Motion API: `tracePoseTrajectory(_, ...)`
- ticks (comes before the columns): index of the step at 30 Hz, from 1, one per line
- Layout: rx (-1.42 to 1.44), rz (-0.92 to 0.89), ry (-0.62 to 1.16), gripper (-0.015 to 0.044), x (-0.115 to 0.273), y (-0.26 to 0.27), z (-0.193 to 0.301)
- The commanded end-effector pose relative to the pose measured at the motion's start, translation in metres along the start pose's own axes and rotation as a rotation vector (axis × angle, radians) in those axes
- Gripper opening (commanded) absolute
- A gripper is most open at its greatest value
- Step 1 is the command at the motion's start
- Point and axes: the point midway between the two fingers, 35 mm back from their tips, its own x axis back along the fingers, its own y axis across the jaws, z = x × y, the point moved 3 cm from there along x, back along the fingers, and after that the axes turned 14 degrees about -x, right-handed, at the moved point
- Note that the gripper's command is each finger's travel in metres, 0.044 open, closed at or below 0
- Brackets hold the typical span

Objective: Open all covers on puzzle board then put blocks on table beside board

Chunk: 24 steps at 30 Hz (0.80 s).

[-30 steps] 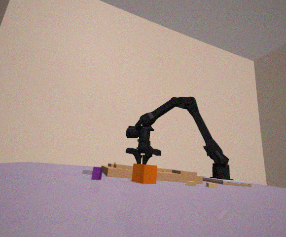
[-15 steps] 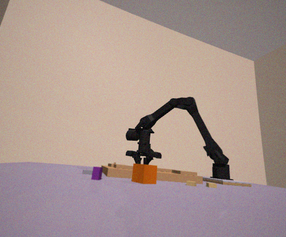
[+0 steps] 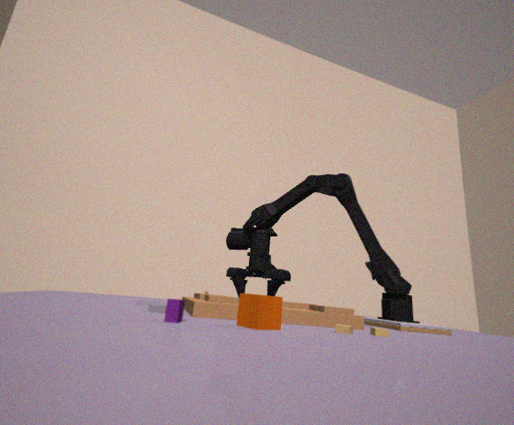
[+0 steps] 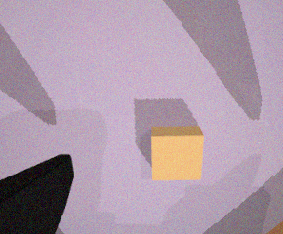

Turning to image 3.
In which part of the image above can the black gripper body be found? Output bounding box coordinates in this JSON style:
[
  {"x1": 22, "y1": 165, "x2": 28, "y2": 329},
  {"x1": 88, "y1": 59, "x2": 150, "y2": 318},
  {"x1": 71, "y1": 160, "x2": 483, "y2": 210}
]
[{"x1": 226, "y1": 249, "x2": 291, "y2": 282}]

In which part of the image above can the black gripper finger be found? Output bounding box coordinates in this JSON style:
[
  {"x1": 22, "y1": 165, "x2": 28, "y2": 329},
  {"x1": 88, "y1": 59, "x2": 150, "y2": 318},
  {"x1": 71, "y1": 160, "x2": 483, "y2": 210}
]
[
  {"x1": 267, "y1": 280, "x2": 285, "y2": 296},
  {"x1": 230, "y1": 278, "x2": 248, "y2": 297}
]

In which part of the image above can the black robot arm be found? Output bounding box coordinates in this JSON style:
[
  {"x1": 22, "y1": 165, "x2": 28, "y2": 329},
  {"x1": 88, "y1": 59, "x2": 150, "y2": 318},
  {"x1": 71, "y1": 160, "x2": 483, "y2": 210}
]
[{"x1": 226, "y1": 174, "x2": 420, "y2": 324}]

